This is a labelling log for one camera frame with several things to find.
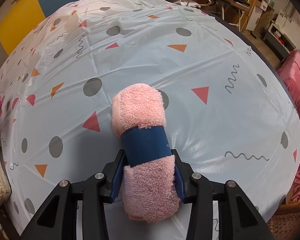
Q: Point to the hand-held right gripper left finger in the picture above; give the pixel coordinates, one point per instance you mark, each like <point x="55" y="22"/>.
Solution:
<point x="116" y="177"/>

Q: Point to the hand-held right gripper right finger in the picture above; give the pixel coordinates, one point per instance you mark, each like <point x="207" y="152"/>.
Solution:
<point x="179" y="180"/>

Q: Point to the pink towel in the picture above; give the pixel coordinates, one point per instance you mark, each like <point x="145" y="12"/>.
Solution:
<point x="140" y="105"/>

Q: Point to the wicker chair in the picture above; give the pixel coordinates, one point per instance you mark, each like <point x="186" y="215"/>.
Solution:
<point x="285" y="222"/>

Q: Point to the pink blanket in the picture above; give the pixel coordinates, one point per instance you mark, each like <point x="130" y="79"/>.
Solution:
<point x="297" y="80"/>

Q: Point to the low grey cabinet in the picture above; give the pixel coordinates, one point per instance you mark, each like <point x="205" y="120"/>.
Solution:
<point x="277" y="40"/>

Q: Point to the white cabinet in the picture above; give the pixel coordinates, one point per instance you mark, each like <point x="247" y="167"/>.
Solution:
<point x="255" y="17"/>

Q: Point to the wooden folding chair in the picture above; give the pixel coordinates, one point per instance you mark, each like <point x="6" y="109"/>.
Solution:
<point x="250" y="7"/>

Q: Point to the white leaf print board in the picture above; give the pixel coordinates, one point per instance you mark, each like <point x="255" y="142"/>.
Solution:
<point x="285" y="20"/>

